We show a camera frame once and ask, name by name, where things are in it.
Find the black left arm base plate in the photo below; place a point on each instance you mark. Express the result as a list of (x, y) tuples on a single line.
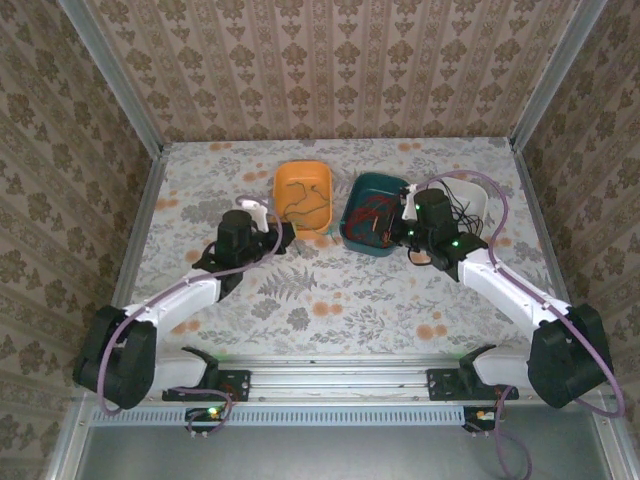
[(235, 385)]

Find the orange plastic bin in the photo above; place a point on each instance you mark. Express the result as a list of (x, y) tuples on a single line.
[(300, 172)]

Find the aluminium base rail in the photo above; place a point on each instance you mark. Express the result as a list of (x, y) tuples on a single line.
[(340, 380)]

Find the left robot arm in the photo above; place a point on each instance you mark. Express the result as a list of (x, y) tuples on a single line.
[(175, 305)]

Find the small black controller board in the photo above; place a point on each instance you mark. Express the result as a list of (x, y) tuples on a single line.
[(200, 416), (482, 416)]

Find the teal plastic bin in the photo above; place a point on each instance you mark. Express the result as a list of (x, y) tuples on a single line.
[(370, 185)]

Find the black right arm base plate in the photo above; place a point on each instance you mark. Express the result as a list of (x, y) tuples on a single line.
[(442, 385)]

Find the white plastic bin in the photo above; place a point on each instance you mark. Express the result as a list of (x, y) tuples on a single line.
[(477, 197)]

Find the aluminium frame post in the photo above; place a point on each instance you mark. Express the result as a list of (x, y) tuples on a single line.
[(550, 75), (115, 75)]

